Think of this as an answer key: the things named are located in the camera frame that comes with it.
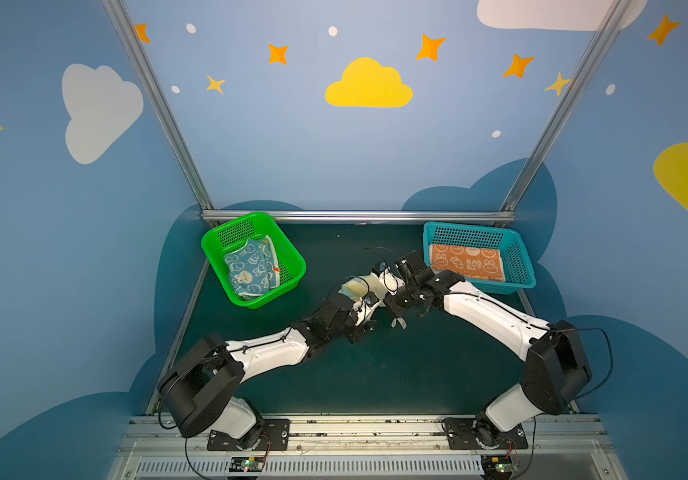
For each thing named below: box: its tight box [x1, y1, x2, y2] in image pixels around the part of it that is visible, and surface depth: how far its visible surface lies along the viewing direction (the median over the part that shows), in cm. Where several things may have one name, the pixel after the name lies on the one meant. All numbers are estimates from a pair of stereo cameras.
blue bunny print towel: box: [224, 235, 280, 299], surface depth 106 cm
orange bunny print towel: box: [429, 244, 505, 281], surface depth 110 cm
